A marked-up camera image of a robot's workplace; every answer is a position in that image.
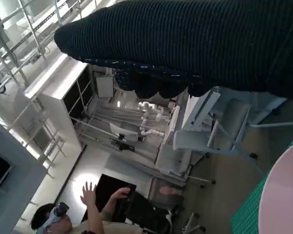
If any person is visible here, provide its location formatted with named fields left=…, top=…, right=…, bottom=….
left=30, top=181, right=184, bottom=234

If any grey mesh chair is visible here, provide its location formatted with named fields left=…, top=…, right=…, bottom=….
left=172, top=87, right=266, bottom=177

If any pink bowl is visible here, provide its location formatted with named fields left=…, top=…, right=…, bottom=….
left=258, top=140, right=293, bottom=234

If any white shelving unit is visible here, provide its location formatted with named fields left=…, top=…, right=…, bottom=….
left=24, top=53, right=93, bottom=152

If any black camera on stand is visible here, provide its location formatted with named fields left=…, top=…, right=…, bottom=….
left=109, top=133, right=140, bottom=152

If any black flat monitor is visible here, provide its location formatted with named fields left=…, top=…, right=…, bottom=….
left=84, top=173, right=137, bottom=222

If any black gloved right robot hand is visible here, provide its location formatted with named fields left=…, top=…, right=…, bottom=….
left=53, top=0, right=293, bottom=99

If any green cutting mat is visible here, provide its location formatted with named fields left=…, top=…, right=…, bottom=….
left=230, top=130, right=293, bottom=234

